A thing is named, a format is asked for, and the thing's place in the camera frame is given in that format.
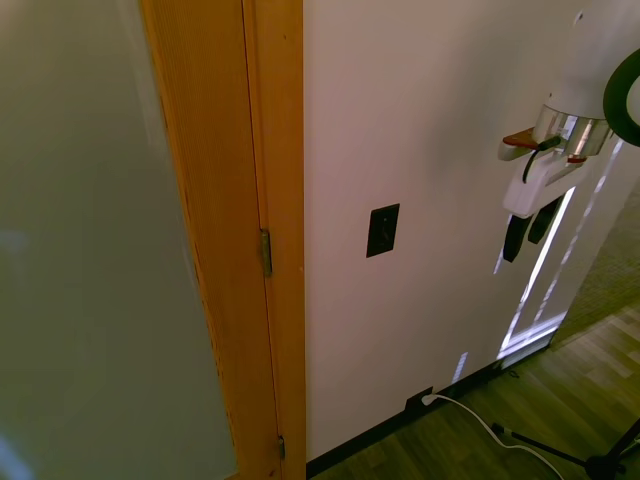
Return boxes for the black tripod stand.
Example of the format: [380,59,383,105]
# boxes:
[491,417,640,480]

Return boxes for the black wall outlet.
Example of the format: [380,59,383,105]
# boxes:
[403,385,435,412]

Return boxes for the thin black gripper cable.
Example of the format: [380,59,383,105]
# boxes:
[522,135,561,183]

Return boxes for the black baseboard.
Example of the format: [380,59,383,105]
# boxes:
[305,330,557,480]

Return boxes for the large metal door hinge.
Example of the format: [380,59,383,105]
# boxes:
[259,228,274,277]

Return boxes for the wooden door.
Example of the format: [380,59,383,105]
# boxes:
[0,0,282,480]

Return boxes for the white power plug cable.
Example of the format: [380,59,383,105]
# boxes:
[420,393,564,475]

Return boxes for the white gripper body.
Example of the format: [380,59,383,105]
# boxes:
[502,155,589,219]

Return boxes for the black thick arm cable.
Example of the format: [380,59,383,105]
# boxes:
[602,46,640,150]

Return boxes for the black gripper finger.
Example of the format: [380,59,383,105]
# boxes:
[527,196,563,245]
[502,212,528,264]

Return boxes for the wooden door frame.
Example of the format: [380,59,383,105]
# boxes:
[241,0,307,480]

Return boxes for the black light switch plate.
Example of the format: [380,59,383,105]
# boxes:
[365,202,401,259]

